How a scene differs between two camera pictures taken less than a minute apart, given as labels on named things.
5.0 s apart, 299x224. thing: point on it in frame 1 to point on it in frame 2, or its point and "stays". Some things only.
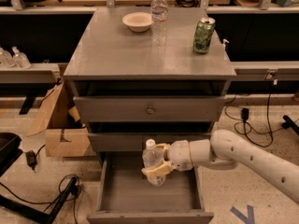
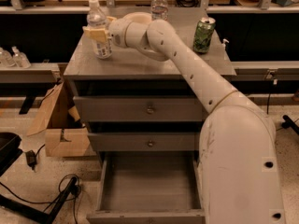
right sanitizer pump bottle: x=21 y=59 stays
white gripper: x=178 y=156 to x=117 y=34
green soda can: x=203 y=35 stays
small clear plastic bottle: x=152 y=157 to x=97 y=19
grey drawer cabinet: x=128 y=90 stays
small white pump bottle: x=223 y=46 stays
